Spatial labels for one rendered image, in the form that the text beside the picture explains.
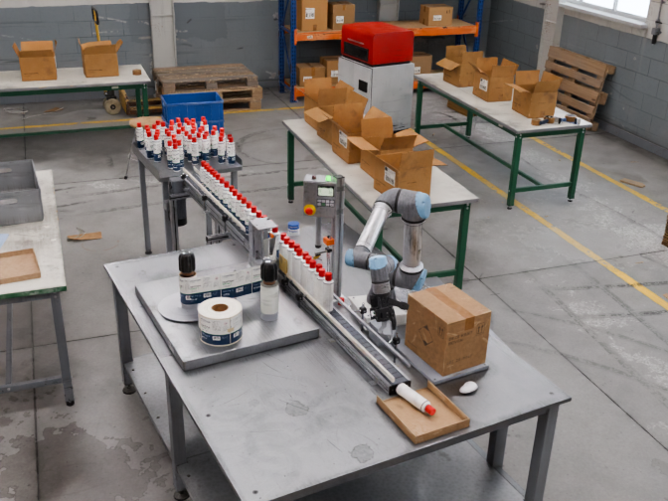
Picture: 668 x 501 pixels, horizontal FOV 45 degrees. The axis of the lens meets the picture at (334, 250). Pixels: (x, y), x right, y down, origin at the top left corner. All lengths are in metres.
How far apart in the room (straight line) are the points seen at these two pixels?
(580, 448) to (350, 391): 1.69
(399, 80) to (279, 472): 6.86
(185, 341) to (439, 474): 1.38
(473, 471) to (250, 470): 1.38
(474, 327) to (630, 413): 1.78
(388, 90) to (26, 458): 6.14
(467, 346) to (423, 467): 0.77
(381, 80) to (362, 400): 6.22
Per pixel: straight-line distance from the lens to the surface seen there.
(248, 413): 3.38
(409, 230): 3.76
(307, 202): 3.97
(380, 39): 9.17
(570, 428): 4.89
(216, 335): 3.69
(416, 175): 5.54
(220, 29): 11.37
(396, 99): 9.45
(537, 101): 7.82
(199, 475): 4.04
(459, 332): 3.53
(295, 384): 3.54
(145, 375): 4.75
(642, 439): 4.95
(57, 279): 4.62
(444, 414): 3.41
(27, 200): 5.32
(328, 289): 3.90
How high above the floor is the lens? 2.86
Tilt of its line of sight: 25 degrees down
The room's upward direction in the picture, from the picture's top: 2 degrees clockwise
